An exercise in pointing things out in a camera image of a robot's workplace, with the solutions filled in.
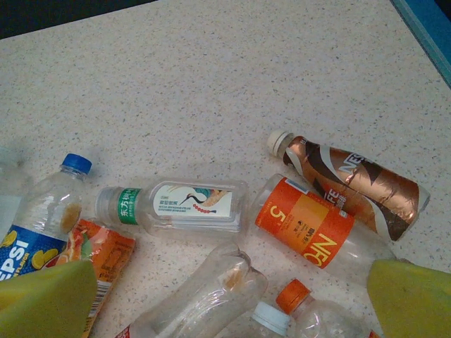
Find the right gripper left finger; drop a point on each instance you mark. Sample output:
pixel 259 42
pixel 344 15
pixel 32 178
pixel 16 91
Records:
pixel 42 303

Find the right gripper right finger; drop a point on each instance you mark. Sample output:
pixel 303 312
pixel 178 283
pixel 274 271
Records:
pixel 412 306

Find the orange juice label bottle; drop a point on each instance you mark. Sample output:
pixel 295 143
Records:
pixel 112 253

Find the Pepsi bottle blue cap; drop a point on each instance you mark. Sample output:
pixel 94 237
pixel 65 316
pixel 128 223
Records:
pixel 42 211

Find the clear bottle orange cap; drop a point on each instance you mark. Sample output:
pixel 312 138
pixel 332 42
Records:
pixel 317 317

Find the brown Nescafe bottle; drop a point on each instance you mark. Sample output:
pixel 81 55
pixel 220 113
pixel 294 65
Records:
pixel 370 190

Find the orange NFC label bottle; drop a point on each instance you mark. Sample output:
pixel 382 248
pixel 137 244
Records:
pixel 299 225

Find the red gold label bottle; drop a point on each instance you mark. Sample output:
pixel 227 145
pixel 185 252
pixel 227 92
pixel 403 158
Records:
pixel 269 317

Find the red label red cap bottle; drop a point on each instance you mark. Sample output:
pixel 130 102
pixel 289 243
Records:
pixel 211 292

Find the crane label green neck bottle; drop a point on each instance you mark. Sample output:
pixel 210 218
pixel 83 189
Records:
pixel 194 206

